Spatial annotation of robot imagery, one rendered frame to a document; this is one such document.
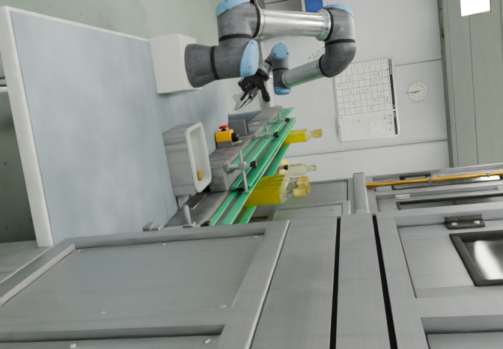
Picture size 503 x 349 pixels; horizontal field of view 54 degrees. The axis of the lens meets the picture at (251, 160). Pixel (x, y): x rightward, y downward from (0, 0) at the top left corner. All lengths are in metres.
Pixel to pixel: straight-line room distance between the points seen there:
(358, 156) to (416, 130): 0.94
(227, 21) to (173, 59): 0.22
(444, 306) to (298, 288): 0.19
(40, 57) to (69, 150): 0.21
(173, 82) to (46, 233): 0.76
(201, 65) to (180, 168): 0.35
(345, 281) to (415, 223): 0.26
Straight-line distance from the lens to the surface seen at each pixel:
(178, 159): 1.68
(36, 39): 1.16
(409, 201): 2.22
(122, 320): 0.72
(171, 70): 1.68
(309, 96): 7.78
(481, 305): 0.65
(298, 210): 2.12
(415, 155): 7.98
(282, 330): 0.61
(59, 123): 1.17
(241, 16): 1.70
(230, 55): 1.66
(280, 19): 1.78
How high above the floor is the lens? 1.38
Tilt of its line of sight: 12 degrees down
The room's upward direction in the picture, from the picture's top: 84 degrees clockwise
